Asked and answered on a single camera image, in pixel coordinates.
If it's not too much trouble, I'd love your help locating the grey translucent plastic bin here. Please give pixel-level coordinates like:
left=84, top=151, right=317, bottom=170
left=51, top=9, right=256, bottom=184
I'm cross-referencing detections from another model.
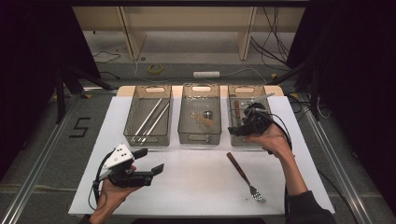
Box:
left=122, top=85, right=173, bottom=147
left=227, top=85, right=278, bottom=147
left=177, top=83, right=222, bottom=146

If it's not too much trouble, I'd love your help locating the person's left hand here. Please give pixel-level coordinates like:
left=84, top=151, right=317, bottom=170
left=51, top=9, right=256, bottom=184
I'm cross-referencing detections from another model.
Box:
left=91, top=181, right=139, bottom=218

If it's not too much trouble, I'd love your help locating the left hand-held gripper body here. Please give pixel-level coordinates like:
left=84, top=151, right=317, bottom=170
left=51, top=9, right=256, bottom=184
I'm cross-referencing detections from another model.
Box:
left=102, top=143, right=154, bottom=189

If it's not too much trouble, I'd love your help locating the white table cover board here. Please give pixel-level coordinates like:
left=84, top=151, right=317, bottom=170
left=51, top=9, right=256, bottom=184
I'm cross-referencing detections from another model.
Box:
left=68, top=95, right=336, bottom=217

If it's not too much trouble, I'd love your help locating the wooden-handled metal fork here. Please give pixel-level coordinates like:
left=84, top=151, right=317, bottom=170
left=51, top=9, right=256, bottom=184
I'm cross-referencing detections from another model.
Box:
left=226, top=151, right=268, bottom=204

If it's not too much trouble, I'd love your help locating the hand-held gripper black cable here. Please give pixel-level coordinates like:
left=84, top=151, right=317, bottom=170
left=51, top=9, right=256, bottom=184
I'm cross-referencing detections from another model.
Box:
left=230, top=106, right=293, bottom=216
left=88, top=150, right=115, bottom=213

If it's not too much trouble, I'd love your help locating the right hand-held gripper black cable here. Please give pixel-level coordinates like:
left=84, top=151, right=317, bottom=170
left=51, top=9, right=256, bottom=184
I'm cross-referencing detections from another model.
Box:
left=230, top=106, right=293, bottom=216

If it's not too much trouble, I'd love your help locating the dark curtain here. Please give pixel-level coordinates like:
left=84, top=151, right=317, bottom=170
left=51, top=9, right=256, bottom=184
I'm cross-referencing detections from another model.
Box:
left=0, top=0, right=101, bottom=180
left=286, top=0, right=396, bottom=206

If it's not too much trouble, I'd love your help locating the thin black floor cable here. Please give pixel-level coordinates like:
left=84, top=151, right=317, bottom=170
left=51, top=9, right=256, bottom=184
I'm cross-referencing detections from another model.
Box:
left=92, top=50, right=121, bottom=80

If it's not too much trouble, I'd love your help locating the white power strip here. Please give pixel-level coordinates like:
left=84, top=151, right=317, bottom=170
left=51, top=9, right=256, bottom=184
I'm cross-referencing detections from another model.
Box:
left=192, top=71, right=220, bottom=79

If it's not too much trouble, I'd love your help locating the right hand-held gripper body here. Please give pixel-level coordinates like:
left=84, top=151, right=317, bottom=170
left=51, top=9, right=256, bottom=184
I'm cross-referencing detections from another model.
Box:
left=244, top=92, right=276, bottom=136

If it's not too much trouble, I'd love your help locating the yellow tape roll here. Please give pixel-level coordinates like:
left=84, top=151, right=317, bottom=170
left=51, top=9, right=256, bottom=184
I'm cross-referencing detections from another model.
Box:
left=148, top=63, right=163, bottom=75

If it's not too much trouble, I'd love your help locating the wooden spoon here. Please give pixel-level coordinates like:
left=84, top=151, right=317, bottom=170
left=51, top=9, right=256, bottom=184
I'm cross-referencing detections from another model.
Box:
left=190, top=111, right=217, bottom=128

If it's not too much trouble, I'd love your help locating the light wooden shelf unit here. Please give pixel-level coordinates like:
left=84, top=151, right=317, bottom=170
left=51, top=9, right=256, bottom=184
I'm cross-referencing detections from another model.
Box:
left=73, top=6, right=306, bottom=62

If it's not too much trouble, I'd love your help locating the long black floor cable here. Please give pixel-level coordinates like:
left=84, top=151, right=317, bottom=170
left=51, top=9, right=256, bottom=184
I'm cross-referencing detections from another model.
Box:
left=317, top=169, right=360, bottom=224

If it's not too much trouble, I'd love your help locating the metal floor rail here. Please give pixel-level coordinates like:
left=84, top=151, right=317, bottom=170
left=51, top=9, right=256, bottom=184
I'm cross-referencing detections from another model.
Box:
left=0, top=92, right=82, bottom=224
left=298, top=92, right=375, bottom=224

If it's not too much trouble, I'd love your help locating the black metal stand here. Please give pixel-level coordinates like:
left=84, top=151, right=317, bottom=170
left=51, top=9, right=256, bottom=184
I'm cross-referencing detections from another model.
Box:
left=54, top=64, right=114, bottom=124
left=267, top=59, right=322, bottom=121

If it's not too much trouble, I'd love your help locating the bundle of black cables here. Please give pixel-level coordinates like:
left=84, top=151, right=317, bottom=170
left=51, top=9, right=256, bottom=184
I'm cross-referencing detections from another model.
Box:
left=250, top=7, right=291, bottom=67

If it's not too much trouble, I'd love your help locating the white power cable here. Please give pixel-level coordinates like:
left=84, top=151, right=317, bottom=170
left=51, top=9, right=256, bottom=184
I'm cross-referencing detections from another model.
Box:
left=134, top=59, right=269, bottom=86

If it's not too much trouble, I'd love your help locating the person's right hand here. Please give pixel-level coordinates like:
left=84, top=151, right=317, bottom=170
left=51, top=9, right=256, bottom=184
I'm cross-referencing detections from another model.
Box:
left=242, top=124, right=293, bottom=160

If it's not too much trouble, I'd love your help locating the left hand-held gripper black cable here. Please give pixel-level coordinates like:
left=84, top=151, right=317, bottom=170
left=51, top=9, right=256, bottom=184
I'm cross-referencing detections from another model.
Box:
left=88, top=150, right=115, bottom=213

